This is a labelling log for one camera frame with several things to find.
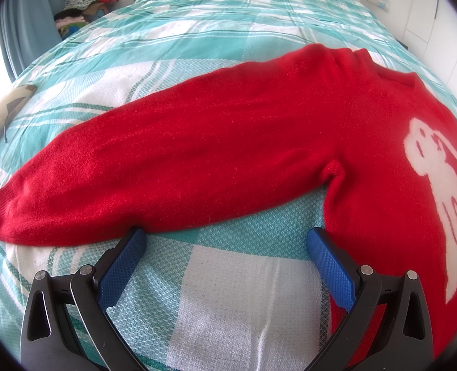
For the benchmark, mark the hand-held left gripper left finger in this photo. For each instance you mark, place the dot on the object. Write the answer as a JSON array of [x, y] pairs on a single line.
[[122, 266]]

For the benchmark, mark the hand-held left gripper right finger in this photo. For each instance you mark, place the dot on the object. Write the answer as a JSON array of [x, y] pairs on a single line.
[[330, 270]]

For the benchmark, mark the red knit sweater white animal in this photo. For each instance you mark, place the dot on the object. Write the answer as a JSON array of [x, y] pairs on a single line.
[[213, 143]]

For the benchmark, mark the pile of mixed clothes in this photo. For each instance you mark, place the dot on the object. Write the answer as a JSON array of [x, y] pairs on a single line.
[[85, 4]]

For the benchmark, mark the teal white checked bed blanket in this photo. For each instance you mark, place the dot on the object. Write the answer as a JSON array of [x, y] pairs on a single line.
[[232, 297]]

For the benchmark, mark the beige patterned pillow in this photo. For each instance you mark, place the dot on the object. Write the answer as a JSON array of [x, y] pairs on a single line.
[[2, 116]]

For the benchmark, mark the blue curtain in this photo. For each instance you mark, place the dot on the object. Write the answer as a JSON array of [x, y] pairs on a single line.
[[23, 19]]

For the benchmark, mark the white wall socket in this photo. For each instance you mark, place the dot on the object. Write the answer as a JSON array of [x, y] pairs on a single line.
[[379, 0]]

